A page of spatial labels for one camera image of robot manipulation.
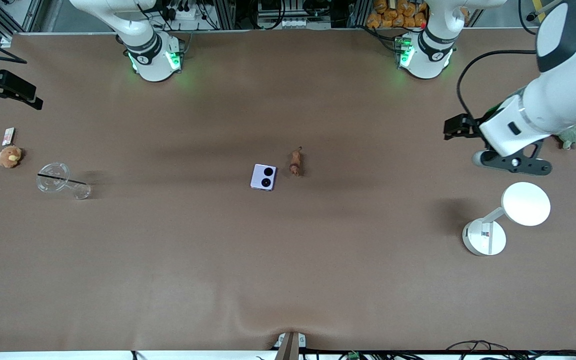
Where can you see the white power strip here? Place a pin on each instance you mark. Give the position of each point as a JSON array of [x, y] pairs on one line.
[[184, 12]]

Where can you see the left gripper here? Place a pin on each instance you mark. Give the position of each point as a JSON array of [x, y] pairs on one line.
[[470, 127]]

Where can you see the brown plush toy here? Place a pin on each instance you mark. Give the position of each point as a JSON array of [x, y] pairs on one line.
[[9, 156]]

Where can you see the black straw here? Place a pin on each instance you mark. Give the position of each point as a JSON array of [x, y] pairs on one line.
[[63, 179]]

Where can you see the clear plastic cup with lid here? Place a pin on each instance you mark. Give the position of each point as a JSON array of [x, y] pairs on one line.
[[54, 177]]

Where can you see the white desk lamp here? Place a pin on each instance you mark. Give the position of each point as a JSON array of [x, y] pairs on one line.
[[523, 205]]

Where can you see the lilac folding phone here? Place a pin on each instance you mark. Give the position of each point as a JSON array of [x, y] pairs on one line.
[[263, 177]]

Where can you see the small white card box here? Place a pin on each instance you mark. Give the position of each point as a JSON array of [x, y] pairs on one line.
[[8, 135]]

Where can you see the black camera stand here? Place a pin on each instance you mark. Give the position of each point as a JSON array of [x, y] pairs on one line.
[[3, 85]]

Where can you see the aluminium frame post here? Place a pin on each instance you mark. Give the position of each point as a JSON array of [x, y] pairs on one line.
[[224, 14], [359, 13]]

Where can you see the brown lion statue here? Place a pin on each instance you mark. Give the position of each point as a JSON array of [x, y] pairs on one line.
[[295, 162]]

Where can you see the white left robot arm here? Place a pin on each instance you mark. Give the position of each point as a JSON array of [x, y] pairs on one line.
[[568, 85]]

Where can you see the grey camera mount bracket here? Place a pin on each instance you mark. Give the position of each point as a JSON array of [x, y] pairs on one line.
[[290, 345]]

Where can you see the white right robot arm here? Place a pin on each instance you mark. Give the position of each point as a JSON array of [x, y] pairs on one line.
[[150, 60]]

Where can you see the green plush toy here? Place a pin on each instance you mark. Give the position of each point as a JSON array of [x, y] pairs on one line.
[[574, 136]]

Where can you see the orange plush toy heap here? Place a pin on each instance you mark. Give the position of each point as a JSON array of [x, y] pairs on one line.
[[398, 14]]

